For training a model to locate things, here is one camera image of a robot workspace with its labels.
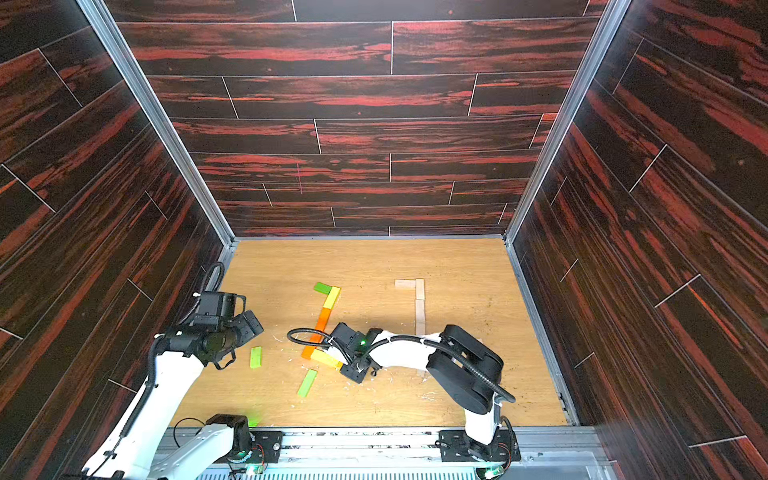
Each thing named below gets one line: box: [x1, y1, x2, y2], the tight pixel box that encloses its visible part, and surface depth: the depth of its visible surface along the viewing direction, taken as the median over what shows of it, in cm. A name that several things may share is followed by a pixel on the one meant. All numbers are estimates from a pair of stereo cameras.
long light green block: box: [298, 369, 317, 398], surface depth 86 cm
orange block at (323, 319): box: [315, 307, 332, 332], surface depth 100 cm
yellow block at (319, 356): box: [310, 348, 345, 371], surface depth 90 cm
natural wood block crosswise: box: [395, 279, 416, 288], surface depth 107 cm
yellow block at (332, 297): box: [323, 286, 341, 309], surface depth 103 cm
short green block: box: [313, 282, 333, 295], surface depth 107 cm
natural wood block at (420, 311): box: [415, 299, 426, 324], surface depth 100 cm
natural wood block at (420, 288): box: [415, 278, 425, 300], surface depth 106 cm
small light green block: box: [250, 346, 263, 369], surface depth 90 cm
